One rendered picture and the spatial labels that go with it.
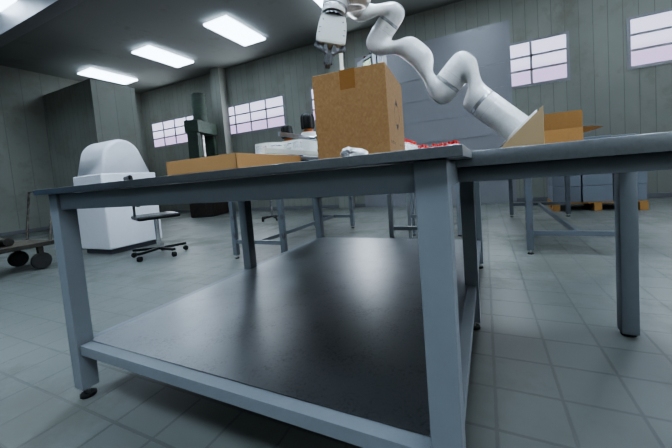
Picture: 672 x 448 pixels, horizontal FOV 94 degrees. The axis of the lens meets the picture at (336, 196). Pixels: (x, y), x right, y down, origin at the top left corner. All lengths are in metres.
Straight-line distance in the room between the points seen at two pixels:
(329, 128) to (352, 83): 0.15
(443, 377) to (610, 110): 6.90
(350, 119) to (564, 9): 6.84
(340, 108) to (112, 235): 4.36
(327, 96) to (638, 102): 6.78
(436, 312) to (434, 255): 0.11
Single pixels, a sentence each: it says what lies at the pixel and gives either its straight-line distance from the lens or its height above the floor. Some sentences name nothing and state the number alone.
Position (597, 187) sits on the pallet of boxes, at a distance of 5.83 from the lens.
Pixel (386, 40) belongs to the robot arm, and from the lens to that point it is 1.62.
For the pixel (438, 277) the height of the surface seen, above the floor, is 0.59.
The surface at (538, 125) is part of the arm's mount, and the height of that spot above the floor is 0.92.
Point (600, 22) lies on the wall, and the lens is 7.66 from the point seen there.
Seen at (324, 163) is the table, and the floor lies 0.82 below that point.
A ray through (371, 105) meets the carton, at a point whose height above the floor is 1.00.
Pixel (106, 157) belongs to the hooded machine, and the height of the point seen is 1.27.
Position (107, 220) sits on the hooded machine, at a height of 0.45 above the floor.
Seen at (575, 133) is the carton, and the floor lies 0.98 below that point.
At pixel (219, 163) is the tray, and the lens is 0.86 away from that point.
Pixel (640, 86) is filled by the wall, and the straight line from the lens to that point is 7.54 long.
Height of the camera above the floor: 0.79
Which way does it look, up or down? 4 degrees down
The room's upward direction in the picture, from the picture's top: 5 degrees counter-clockwise
